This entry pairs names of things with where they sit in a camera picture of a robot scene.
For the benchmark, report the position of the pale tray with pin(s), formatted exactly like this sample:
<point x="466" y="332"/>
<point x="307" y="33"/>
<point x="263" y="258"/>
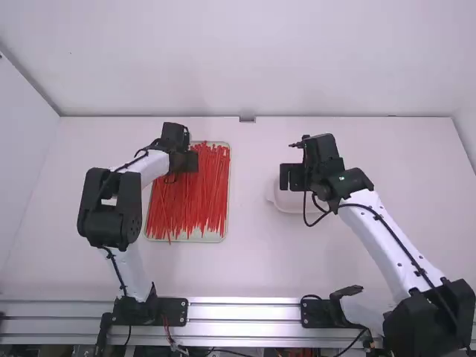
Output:
<point x="227" y="208"/>

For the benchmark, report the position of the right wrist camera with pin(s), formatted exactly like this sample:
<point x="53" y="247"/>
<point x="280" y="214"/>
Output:
<point x="305" y="150"/>

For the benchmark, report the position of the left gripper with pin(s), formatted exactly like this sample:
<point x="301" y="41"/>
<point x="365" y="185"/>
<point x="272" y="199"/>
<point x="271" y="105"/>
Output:
<point x="175" y="135"/>

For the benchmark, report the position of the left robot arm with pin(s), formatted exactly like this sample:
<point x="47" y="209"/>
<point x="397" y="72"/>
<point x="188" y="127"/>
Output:
<point x="126" y="267"/>

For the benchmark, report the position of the silver rails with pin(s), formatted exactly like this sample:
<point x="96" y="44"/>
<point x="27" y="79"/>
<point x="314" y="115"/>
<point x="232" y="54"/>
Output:
<point x="241" y="316"/>

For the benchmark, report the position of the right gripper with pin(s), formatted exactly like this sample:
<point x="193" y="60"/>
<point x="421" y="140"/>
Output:
<point x="325" y="152"/>

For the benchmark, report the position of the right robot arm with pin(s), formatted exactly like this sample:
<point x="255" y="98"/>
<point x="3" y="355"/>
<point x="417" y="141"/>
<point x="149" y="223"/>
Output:
<point x="372" y="230"/>

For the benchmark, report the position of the white dish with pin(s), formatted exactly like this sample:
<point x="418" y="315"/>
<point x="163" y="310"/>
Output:
<point x="286" y="202"/>

